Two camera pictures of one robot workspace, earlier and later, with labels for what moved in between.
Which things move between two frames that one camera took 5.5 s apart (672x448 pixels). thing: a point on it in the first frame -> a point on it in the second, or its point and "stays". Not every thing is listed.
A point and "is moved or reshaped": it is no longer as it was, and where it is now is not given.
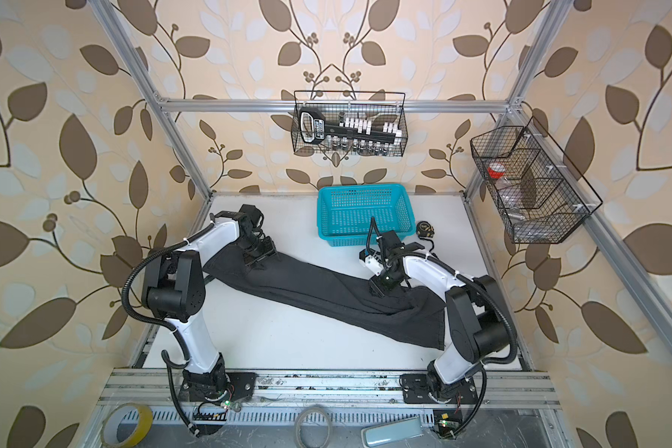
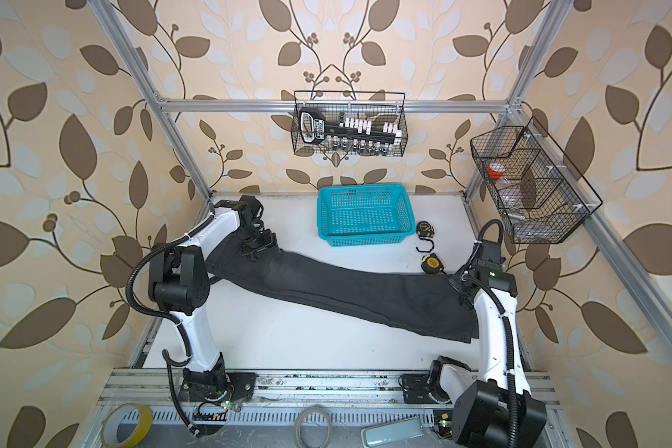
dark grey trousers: [338, 293] is moved or reshaped
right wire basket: [538, 193] stays
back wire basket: [352, 124] stays
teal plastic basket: [344, 212] stays
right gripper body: [385, 282] -> [457, 279]
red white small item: [496, 170] stays
